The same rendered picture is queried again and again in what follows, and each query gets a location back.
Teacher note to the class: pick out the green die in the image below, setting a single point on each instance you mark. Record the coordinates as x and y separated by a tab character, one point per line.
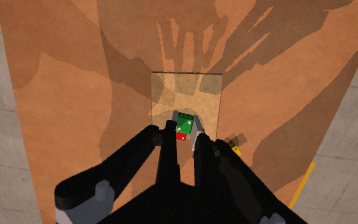
185	123

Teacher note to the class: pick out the yellow die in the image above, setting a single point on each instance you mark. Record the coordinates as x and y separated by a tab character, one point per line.
235	148

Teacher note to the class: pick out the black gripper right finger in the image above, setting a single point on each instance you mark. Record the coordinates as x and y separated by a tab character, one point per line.
248	193

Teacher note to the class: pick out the red die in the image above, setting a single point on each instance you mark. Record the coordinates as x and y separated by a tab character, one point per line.
181	136

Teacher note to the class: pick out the tan mat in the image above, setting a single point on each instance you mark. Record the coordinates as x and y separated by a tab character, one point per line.
194	94

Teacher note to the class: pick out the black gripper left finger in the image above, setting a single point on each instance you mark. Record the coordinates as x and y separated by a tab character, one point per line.
88	197

